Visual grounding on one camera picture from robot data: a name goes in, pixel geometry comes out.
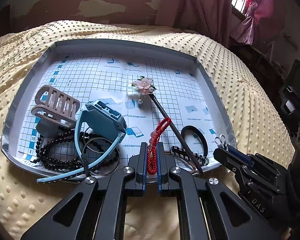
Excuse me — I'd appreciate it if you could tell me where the silver chain clip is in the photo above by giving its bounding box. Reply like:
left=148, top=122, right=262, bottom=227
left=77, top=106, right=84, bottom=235
left=215, top=134, right=228, bottom=149

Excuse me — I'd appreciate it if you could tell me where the red beaded bracelet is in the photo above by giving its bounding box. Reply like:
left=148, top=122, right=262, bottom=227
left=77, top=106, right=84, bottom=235
left=147, top=116, right=172, bottom=176

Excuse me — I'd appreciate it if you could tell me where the blue smart watch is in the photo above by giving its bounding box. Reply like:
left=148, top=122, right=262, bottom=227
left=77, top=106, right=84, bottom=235
left=37, top=100, right=127, bottom=183

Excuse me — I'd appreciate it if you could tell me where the thin metal bangle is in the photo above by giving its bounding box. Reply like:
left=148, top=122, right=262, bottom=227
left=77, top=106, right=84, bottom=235
left=81, top=133, right=120, bottom=177

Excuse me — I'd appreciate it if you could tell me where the yellow dotted blanket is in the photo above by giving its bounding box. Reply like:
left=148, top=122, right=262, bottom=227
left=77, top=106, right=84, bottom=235
left=0, top=20, right=295, bottom=239

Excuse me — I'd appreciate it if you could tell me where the grey shallow tray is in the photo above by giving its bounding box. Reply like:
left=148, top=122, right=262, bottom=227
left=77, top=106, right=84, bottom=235
left=1, top=39, right=236, bottom=177

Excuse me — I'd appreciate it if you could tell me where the flower hair stick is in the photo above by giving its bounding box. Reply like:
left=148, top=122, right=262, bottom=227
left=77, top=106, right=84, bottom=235
left=131, top=76, right=203, bottom=173

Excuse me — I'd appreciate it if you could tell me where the pink curtain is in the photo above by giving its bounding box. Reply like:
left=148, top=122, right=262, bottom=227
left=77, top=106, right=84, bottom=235
left=155, top=0, right=286, bottom=46

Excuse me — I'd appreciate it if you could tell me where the black white braided bracelet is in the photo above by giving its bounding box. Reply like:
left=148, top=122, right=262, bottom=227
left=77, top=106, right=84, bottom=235
left=169, top=145, right=210, bottom=166

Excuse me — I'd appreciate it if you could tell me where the black hair tie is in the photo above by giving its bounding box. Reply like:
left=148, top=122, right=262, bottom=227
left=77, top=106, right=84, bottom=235
left=180, top=125, right=207, bottom=157

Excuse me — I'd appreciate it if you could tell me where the black bead necklace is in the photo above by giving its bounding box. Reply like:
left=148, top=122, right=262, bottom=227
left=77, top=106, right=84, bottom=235
left=29, top=127, right=121, bottom=172

